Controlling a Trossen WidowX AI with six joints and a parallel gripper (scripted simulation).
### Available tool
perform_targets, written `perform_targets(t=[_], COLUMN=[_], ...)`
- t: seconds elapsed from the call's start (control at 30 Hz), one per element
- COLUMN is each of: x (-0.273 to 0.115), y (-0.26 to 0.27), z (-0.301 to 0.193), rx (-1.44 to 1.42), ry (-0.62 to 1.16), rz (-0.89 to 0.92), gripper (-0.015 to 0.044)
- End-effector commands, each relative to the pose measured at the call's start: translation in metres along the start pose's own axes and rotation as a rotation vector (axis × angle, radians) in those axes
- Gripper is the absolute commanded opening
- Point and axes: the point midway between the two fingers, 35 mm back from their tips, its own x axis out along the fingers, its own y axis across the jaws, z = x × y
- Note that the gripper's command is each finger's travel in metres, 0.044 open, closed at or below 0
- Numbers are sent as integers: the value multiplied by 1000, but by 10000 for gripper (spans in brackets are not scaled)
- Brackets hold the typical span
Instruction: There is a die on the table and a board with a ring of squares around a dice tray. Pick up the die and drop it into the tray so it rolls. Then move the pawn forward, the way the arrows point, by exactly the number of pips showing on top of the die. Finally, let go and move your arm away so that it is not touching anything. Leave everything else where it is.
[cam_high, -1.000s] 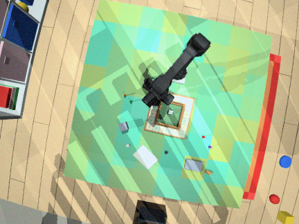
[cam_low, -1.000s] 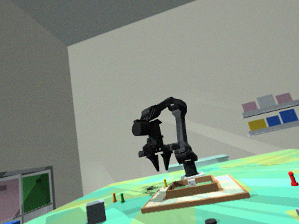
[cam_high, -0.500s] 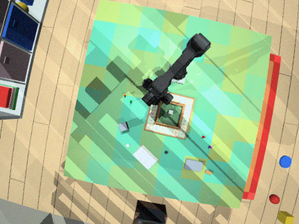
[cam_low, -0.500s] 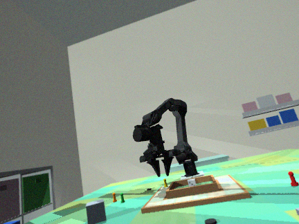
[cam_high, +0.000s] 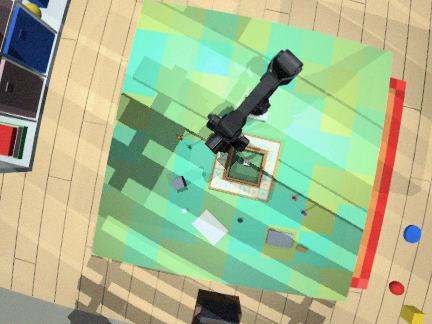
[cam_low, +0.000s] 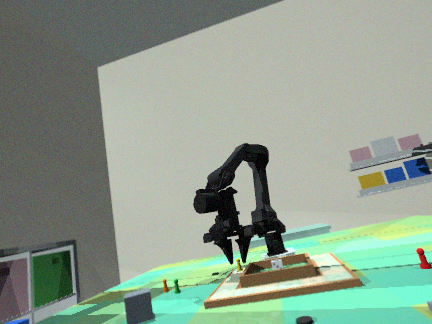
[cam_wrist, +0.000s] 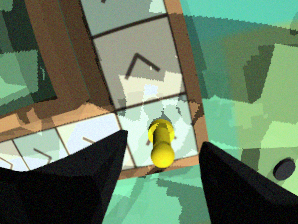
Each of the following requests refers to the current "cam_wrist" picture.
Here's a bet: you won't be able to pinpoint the yellow game pawn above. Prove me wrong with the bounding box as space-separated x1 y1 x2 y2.
148 119 176 168

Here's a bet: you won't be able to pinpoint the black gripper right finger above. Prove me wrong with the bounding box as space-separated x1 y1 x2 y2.
198 141 298 224

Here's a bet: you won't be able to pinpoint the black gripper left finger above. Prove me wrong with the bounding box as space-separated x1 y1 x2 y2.
0 129 128 224

